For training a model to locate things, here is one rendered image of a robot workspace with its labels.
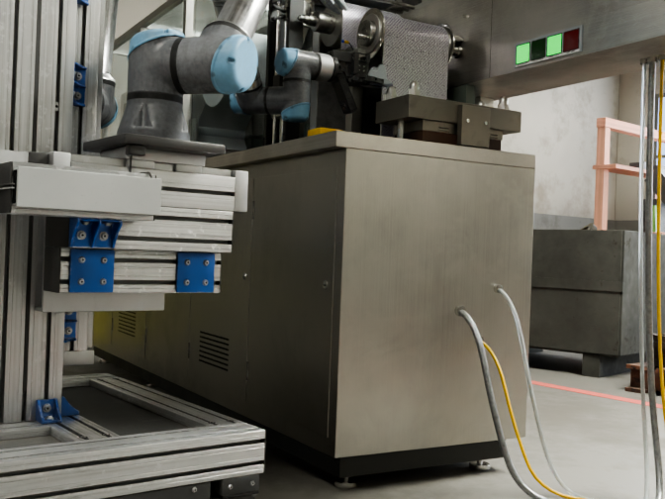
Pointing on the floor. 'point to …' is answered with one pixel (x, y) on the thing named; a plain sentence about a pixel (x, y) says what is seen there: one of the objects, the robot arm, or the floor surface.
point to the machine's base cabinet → (355, 312)
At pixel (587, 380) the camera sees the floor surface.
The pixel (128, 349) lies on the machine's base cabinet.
